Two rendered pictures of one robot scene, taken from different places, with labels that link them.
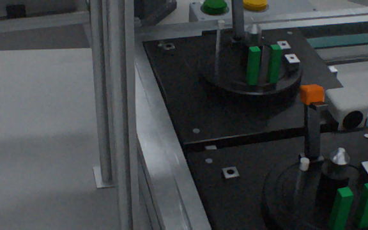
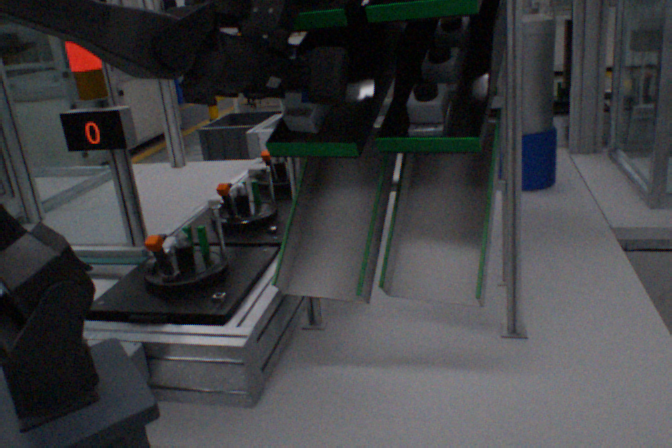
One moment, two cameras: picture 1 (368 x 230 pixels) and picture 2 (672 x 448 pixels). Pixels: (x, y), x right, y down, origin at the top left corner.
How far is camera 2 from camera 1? 143 cm
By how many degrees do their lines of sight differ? 118
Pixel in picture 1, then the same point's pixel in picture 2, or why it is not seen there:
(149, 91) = (263, 283)
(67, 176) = (345, 329)
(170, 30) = (182, 336)
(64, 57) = not seen: outside the picture
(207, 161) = (275, 237)
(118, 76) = not seen: hidden behind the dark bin
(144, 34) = (209, 338)
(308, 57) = (125, 282)
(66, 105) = (312, 392)
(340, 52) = not seen: hidden behind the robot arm
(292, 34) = (101, 302)
